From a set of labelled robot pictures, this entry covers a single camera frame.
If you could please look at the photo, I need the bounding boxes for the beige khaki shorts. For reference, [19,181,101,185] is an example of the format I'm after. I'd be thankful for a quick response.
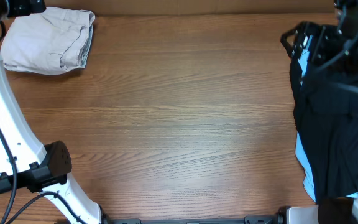
[1,7,96,75]

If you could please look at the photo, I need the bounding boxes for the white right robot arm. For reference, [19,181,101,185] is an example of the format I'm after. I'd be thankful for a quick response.
[276,0,358,223]

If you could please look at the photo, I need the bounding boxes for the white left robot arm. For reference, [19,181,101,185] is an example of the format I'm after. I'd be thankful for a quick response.
[0,1,108,223]

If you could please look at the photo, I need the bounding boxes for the black and blue garment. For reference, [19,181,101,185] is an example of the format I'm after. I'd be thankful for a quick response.
[290,52,358,203]

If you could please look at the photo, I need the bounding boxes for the folded light blue jeans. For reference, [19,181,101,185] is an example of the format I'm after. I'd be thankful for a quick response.
[80,25,94,68]

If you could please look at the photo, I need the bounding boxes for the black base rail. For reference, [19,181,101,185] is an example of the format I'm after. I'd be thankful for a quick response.
[102,215,286,224]

